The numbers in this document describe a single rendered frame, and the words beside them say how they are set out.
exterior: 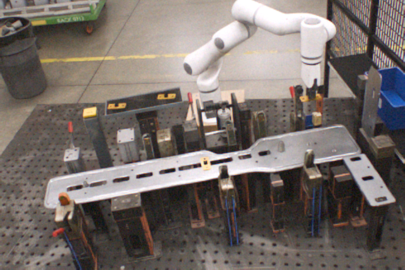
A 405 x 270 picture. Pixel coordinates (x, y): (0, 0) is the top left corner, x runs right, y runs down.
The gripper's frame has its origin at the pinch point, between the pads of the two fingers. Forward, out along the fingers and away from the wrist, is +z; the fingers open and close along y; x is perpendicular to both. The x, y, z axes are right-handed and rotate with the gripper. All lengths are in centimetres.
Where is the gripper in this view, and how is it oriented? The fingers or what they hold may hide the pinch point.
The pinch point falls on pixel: (311, 92)
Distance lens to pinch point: 195.1
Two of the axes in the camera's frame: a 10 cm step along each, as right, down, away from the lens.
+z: 1.2, 8.0, 5.9
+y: 1.4, 5.7, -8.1
